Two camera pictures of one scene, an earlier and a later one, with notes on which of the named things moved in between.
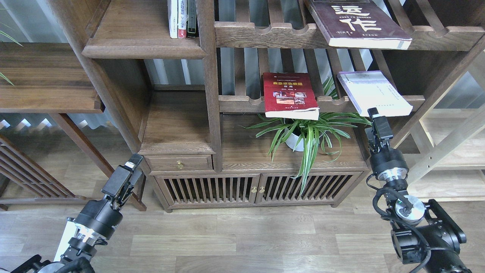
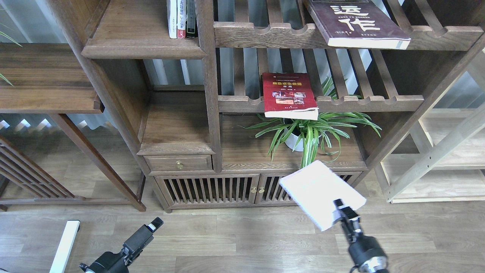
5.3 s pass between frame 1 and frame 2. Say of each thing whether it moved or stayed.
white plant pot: stayed
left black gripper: moved
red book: stayed
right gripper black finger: moved
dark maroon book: stayed
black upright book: stayed
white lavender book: moved
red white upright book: stayed
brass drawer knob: stayed
